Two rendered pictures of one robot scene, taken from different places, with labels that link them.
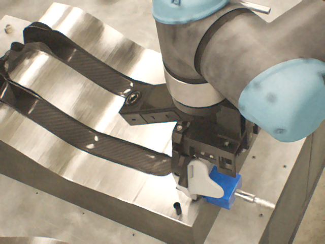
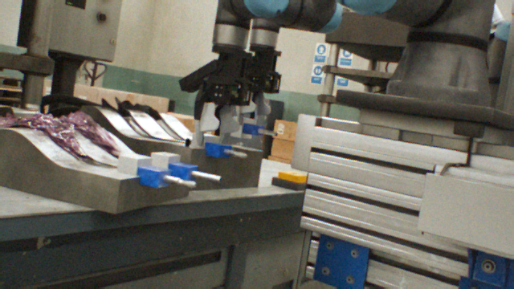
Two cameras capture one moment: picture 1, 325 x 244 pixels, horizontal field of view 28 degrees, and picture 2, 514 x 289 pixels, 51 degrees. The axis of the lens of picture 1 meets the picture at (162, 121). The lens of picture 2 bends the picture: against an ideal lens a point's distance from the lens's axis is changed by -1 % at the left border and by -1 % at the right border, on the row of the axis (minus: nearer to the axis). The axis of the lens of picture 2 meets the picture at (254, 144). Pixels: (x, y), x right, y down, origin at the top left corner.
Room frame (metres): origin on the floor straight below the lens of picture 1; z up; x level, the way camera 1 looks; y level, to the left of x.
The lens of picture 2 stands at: (-0.72, -0.10, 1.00)
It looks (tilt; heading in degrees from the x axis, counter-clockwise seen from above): 4 degrees down; 358
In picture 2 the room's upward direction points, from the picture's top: 9 degrees clockwise
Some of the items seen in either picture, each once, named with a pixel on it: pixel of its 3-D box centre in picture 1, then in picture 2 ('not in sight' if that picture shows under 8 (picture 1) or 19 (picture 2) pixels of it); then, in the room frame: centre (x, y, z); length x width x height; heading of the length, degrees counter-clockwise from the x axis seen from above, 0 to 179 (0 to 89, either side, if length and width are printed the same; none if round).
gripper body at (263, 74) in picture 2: not in sight; (261, 71); (0.75, -0.13, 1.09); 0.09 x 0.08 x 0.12; 53
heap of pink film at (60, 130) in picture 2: not in sight; (50, 126); (0.31, 0.25, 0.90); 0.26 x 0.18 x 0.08; 70
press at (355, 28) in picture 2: not in sight; (383, 121); (5.03, -1.59, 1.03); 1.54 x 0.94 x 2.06; 146
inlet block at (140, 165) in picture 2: not in sight; (159, 177); (0.17, 0.02, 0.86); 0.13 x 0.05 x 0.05; 70
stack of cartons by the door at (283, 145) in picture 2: not in sight; (299, 151); (7.38, -1.02, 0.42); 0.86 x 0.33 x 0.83; 56
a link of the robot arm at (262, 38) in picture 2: not in sight; (264, 40); (0.75, -0.13, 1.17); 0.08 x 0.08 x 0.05
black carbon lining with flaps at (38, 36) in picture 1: (82, 94); (156, 122); (0.63, 0.11, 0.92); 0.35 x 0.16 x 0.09; 53
